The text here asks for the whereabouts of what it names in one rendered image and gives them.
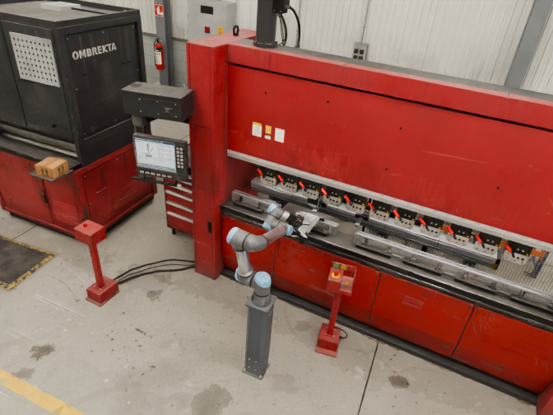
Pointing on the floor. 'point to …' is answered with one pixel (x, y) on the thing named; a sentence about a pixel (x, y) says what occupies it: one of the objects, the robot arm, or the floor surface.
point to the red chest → (179, 204)
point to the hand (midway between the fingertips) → (308, 231)
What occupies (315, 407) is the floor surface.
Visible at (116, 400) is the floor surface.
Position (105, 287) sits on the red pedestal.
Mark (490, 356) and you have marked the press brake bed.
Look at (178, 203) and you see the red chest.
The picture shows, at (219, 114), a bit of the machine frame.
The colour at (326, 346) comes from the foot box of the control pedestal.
